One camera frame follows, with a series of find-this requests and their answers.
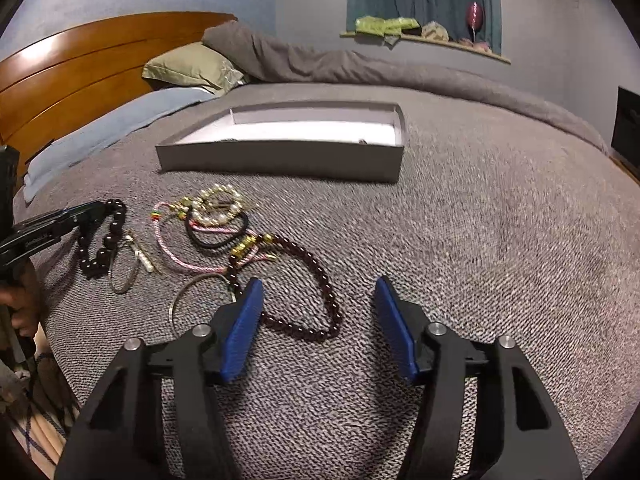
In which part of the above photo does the wooden headboard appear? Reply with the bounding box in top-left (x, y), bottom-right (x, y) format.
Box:
top-left (0, 11), bottom-right (238, 192)

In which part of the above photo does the grey cardboard tray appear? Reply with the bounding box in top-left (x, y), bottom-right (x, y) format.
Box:
top-left (155, 101), bottom-right (407, 184)

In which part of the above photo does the green cloth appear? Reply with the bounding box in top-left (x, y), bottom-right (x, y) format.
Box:
top-left (354, 16), bottom-right (421, 44)

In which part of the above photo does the small dark bead bracelet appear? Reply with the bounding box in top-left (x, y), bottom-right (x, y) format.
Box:
top-left (227, 232), bottom-right (345, 344)

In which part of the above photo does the black television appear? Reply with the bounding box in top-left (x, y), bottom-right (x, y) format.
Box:
top-left (612, 86), bottom-right (640, 162)

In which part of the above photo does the plain silver bangle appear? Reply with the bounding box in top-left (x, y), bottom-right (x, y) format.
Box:
top-left (170, 274), bottom-right (239, 332)

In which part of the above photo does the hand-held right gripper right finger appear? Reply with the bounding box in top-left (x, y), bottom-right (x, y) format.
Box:
top-left (374, 275), bottom-right (586, 480)

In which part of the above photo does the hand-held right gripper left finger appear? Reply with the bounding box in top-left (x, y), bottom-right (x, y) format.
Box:
top-left (54, 276), bottom-right (264, 480)

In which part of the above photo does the light blue blanket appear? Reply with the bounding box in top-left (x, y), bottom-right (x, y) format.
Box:
top-left (22, 86), bottom-right (213, 202)

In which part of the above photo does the pink cord bracelet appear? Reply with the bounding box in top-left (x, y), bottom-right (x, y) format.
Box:
top-left (151, 200), bottom-right (237, 274)

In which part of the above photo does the grey woven bedspread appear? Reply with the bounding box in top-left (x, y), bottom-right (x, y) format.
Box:
top-left (12, 82), bottom-right (640, 480)

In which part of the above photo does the pink wine glass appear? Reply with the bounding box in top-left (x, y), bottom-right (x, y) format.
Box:
top-left (465, 1), bottom-right (484, 44)

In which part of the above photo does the person's left hand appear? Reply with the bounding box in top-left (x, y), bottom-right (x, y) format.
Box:
top-left (0, 261), bottom-right (42, 337)

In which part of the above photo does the wooden television stand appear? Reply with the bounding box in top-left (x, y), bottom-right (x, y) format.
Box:
top-left (607, 152), bottom-right (640, 184)

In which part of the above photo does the large black bead bracelet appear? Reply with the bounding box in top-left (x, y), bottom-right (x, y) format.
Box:
top-left (77, 199), bottom-right (127, 277)

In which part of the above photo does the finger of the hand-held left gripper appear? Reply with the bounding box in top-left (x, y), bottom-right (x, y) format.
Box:
top-left (12, 212), bottom-right (83, 237)
top-left (60, 200), bottom-right (108, 224)

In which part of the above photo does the window sill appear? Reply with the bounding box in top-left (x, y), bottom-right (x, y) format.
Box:
top-left (340, 30), bottom-right (512, 65)

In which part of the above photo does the black hair tie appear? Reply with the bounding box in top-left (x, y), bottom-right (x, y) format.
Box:
top-left (185, 210), bottom-right (251, 251)

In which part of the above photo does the silver bangle with gold bar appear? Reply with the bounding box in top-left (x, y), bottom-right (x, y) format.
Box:
top-left (107, 232), bottom-right (162, 295)

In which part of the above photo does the grey duvet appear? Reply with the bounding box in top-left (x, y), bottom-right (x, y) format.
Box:
top-left (202, 22), bottom-right (612, 157)

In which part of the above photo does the pink bracelet with gold beads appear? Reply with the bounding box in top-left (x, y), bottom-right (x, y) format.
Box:
top-left (227, 233), bottom-right (277, 267)

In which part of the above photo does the pearl bracelet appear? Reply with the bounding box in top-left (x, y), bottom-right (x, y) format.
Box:
top-left (187, 185), bottom-right (252, 227)

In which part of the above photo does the green pillow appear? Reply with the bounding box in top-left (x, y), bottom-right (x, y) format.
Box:
top-left (142, 42), bottom-right (251, 95)

